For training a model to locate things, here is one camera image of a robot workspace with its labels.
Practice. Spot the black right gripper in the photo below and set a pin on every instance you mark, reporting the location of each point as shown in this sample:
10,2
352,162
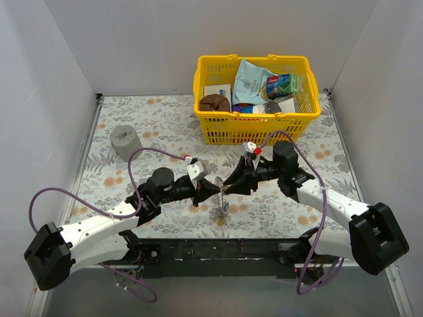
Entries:
248,177

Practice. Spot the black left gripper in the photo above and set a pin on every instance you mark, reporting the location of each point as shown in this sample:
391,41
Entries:
199,190

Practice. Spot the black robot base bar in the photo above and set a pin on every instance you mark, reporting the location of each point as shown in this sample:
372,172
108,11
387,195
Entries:
212,257

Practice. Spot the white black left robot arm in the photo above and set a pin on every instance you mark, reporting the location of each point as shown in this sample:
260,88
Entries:
57,252

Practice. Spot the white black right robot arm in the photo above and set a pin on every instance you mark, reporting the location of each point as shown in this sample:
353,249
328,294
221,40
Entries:
372,236

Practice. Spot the yellow plastic shopping basket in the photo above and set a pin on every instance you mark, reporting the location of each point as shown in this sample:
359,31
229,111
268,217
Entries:
232,105

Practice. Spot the brown round pouch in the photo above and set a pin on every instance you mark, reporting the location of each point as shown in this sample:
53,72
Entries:
214,103

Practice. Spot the white paper item in basket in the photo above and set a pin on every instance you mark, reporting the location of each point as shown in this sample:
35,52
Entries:
285,106

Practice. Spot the light blue chips bag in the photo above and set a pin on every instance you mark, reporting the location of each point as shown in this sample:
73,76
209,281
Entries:
250,84

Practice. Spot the white box in basket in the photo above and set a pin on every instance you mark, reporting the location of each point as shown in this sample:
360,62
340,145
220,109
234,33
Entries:
222,90

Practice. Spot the grey cylinder block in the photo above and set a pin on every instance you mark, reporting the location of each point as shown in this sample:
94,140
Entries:
125,141

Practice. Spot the green sponge pack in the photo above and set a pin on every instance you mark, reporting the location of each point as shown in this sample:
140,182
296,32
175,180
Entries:
282,85

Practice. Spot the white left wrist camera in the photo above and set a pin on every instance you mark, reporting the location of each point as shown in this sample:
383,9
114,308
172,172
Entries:
196,169

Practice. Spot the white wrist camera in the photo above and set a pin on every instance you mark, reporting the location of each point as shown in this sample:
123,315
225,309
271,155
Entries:
251,153
196,169

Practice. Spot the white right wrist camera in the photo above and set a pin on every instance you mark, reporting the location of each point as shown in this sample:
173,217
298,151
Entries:
251,153

